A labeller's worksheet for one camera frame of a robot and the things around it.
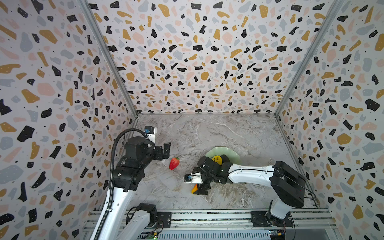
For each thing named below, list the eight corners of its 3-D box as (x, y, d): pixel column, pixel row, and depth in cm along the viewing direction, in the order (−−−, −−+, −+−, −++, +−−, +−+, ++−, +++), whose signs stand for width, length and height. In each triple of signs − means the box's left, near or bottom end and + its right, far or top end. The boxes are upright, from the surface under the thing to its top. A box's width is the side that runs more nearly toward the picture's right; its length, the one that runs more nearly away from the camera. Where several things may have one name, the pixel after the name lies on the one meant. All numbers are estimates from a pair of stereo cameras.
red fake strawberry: (169, 169, 93) (168, 166, 90) (171, 159, 98) (170, 156, 95) (178, 169, 93) (178, 166, 90) (179, 159, 98) (179, 156, 95)
